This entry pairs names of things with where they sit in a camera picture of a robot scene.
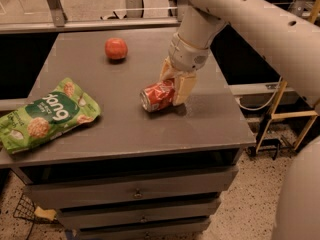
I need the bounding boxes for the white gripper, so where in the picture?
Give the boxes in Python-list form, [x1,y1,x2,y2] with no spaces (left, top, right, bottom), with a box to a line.
[159,33,209,106]

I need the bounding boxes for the red coke can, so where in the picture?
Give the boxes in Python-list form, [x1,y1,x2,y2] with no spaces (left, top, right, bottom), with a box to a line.
[140,79,175,112]

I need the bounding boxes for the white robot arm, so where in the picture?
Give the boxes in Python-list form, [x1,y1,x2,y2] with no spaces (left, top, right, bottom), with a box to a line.
[160,0,320,240]

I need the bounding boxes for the red apple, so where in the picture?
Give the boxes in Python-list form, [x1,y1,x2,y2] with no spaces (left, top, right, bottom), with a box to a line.
[105,38,128,60]

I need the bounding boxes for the grey drawer cabinet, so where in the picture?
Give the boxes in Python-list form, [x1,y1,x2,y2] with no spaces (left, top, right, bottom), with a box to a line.
[0,26,257,240]

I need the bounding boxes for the top grey drawer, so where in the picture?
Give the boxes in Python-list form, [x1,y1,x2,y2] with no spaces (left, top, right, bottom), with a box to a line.
[23,166,238,209]

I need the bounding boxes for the grey drawer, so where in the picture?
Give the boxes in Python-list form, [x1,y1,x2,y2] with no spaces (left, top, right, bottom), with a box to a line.
[77,217,210,240]
[23,166,238,209]
[58,196,221,229]

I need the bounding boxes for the green snack bag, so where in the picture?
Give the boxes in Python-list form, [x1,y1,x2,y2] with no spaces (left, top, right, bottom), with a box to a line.
[0,78,101,154]

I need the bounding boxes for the yellow metal stand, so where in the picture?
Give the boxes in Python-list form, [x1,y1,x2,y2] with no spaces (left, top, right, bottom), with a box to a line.
[248,0,320,160]

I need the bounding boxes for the bottom grey drawer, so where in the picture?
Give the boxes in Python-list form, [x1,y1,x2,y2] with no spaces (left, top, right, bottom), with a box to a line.
[77,217,210,240]

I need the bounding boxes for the middle grey drawer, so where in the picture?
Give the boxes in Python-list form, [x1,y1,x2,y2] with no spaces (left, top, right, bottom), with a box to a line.
[58,196,221,229]

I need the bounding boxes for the yellow sponge block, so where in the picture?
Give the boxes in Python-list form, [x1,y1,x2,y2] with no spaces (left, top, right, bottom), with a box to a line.
[34,206,56,221]

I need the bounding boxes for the white cable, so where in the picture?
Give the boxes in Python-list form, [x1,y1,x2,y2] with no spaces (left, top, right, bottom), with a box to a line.
[235,77,284,112]

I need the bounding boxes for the metal railing frame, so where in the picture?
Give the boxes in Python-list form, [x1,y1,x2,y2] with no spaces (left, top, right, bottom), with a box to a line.
[0,0,320,35]

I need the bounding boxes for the black wire basket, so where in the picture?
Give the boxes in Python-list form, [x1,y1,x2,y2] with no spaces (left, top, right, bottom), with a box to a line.
[13,194,57,240]

